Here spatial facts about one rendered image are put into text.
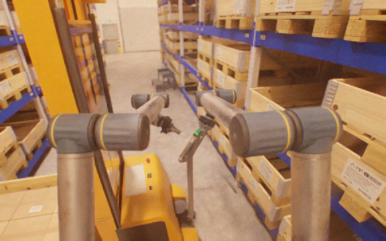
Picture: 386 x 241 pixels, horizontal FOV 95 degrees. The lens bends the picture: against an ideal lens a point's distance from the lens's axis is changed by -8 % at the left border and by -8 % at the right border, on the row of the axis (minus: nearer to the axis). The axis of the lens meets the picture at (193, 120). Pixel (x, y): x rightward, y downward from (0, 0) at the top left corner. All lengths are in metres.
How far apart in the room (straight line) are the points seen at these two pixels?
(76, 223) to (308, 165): 0.86
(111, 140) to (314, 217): 0.77
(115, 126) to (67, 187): 0.29
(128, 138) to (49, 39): 0.58
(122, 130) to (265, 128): 0.48
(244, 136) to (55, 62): 0.87
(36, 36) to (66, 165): 0.57
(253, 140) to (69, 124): 0.65
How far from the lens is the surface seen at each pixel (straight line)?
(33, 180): 2.53
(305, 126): 0.69
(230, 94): 1.35
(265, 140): 0.62
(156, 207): 1.62
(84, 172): 0.84
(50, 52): 1.06
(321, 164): 0.77
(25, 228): 2.21
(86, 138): 0.78
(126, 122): 0.73
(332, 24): 1.41
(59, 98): 1.12
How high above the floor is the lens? 2.15
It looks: 28 degrees down
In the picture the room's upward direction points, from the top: straight up
